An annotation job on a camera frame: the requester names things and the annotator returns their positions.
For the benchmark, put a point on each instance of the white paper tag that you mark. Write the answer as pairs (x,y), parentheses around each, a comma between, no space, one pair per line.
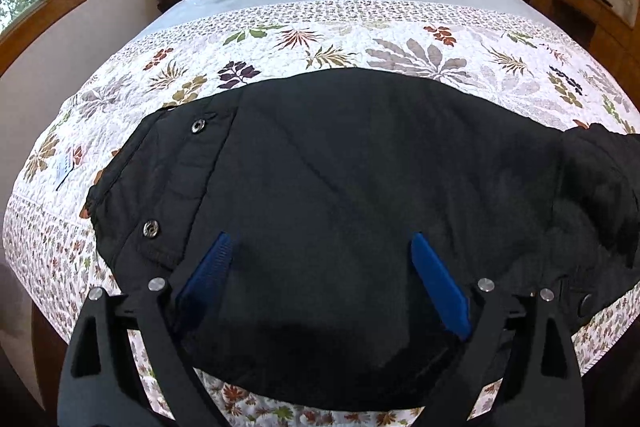
(64,171)

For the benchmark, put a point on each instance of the wooden dresser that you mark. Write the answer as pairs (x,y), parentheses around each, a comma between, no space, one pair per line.
(585,14)

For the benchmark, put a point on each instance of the black jacket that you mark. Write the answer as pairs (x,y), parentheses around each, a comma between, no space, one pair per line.
(345,227)

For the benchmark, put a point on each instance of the floral quilted bedspread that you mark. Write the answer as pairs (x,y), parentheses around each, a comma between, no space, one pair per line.
(350,52)

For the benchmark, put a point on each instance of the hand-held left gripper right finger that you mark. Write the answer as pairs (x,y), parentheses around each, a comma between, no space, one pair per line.
(434,278)

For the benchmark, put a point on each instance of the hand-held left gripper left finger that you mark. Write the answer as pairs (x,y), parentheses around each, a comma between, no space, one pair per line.
(210,268)

